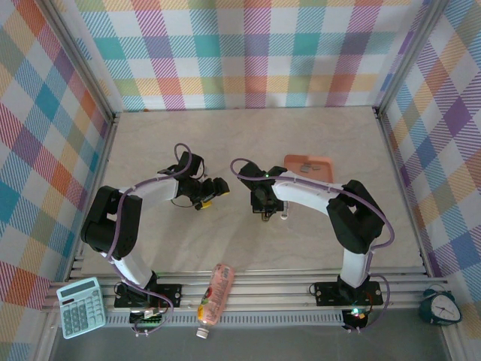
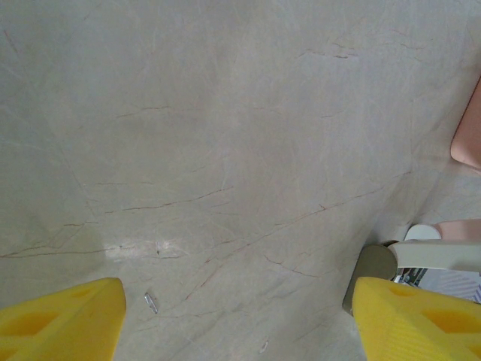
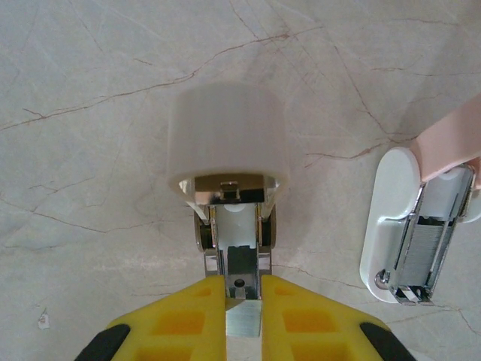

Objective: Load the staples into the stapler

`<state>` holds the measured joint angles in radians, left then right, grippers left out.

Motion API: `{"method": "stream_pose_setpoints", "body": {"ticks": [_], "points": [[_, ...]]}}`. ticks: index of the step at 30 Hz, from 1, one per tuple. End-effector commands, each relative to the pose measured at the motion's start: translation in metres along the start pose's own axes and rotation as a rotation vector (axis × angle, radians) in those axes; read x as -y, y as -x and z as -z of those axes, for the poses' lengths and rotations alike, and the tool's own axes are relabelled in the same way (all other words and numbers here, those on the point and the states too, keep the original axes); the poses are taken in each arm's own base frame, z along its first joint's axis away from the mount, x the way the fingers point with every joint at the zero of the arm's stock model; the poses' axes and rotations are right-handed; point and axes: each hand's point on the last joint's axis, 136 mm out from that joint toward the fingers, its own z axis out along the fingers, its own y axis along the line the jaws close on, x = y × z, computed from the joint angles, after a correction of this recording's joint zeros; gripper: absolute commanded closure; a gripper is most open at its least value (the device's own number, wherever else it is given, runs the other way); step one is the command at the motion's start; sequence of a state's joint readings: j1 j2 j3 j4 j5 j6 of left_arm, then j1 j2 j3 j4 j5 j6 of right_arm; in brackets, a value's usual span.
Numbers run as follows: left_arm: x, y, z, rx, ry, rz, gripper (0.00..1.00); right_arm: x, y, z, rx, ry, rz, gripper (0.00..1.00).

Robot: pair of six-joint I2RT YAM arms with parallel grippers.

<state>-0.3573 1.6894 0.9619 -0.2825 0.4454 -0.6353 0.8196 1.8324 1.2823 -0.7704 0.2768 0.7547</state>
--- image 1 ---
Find teal alarm clock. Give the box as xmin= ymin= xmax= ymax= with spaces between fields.
xmin=419 ymin=284 xmax=464 ymax=326

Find pink plastic tray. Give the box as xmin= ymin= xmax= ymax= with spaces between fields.
xmin=283 ymin=153 xmax=336 ymax=186

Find lit control board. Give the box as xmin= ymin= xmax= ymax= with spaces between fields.
xmin=342 ymin=307 xmax=370 ymax=330

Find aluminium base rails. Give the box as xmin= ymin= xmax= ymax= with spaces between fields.
xmin=41 ymin=265 xmax=450 ymax=315

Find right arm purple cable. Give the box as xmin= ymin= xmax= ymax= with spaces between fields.
xmin=229 ymin=157 xmax=396 ymax=334

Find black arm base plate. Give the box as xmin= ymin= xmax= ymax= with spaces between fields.
xmin=113 ymin=282 xmax=184 ymax=308
xmin=313 ymin=280 xmax=385 ymax=307

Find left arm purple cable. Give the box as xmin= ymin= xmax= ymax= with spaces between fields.
xmin=106 ymin=142 xmax=195 ymax=335

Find aluminium side rail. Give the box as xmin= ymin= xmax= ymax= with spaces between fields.
xmin=374 ymin=107 xmax=437 ymax=278
xmin=65 ymin=112 xmax=121 ymax=283

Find pink drink bottle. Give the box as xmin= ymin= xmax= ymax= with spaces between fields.
xmin=195 ymin=262 xmax=236 ymax=339

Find green terminal control board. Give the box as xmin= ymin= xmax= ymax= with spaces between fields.
xmin=129 ymin=307 xmax=168 ymax=325

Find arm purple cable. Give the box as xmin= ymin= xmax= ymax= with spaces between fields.
xmin=106 ymin=142 xmax=195 ymax=335
xmin=229 ymin=157 xmax=396 ymax=334

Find aluminium frame post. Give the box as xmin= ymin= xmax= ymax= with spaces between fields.
xmin=377 ymin=0 xmax=452 ymax=114
xmin=39 ymin=0 xmax=116 ymax=121

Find light blue calculator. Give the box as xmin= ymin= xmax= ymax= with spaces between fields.
xmin=55 ymin=277 xmax=107 ymax=340

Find grey slotted cable duct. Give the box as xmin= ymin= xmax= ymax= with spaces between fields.
xmin=104 ymin=311 xmax=346 ymax=327

